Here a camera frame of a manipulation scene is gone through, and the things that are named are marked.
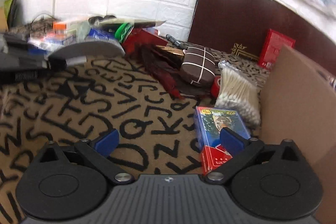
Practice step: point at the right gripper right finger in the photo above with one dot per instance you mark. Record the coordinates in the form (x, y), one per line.
(243, 152)

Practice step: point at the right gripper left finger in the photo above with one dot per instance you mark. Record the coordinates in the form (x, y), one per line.
(95, 155)

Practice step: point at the playing cards box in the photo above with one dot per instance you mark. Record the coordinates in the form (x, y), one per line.
(209, 122)

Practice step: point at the green yellow black marker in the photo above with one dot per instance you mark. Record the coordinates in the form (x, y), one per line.
(76, 61)

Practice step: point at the patterned letter tablecloth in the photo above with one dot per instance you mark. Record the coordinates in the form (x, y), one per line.
(156, 131)

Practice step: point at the cotton swabs bag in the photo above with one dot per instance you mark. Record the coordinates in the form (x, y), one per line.
(238, 93)

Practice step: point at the red tape roll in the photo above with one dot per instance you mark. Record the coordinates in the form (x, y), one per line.
(216, 87)

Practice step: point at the orange white box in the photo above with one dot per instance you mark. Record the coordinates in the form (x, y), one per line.
(65, 28)

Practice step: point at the white storage box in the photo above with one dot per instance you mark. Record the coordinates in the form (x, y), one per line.
(298, 103)

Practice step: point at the blue packet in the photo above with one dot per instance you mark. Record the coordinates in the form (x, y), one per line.
(100, 35)

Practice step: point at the brown striped pouch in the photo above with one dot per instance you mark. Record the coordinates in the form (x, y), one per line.
(198, 66)

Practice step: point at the green plastic item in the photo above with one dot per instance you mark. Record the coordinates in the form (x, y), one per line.
(123, 31)

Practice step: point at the dark red feather duster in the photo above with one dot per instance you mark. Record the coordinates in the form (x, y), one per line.
(147, 49)

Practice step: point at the red carton box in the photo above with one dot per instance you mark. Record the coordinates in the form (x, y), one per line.
(274, 41)

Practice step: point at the dark brown wooden board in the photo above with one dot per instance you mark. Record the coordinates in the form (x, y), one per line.
(226, 25)

